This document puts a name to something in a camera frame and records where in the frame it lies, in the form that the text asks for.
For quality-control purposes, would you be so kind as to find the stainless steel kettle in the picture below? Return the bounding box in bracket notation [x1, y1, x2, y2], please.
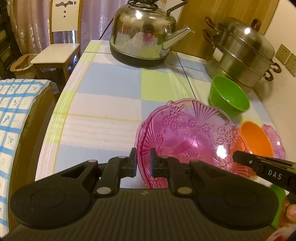
[109, 1, 192, 67]

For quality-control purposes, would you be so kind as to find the beige floor basin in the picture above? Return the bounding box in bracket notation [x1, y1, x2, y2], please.
[10, 54, 38, 79]

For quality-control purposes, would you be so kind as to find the orange plastic bowl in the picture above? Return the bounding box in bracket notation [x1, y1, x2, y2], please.
[239, 121, 273, 158]

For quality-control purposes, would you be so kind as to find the stainless steel steamer pot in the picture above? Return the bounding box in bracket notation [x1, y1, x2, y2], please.
[202, 16, 282, 93]

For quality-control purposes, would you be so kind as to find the green plastic bowl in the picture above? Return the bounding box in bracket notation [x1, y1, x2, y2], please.
[209, 75, 250, 117]

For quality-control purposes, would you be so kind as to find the white wooden chair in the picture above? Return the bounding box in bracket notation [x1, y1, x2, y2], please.
[32, 1, 83, 81]

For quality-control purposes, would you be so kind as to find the large pink glass plate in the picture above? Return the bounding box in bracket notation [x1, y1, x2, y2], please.
[135, 99, 250, 189]

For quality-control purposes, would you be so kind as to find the checkered tablecloth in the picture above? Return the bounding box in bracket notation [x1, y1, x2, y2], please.
[36, 40, 271, 189]

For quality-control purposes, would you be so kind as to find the black folding ladder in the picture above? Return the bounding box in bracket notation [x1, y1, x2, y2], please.
[1, 1, 18, 79]

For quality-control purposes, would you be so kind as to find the double wall socket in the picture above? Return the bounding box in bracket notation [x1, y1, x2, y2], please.
[275, 44, 296, 77]

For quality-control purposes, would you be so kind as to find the blue checked cloth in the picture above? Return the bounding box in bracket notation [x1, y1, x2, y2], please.
[1, 78, 57, 237]

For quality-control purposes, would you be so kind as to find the large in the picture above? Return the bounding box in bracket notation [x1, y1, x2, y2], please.
[270, 184, 287, 228]

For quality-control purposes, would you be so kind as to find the person's right hand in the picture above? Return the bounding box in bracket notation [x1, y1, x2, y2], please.
[278, 194, 296, 227]

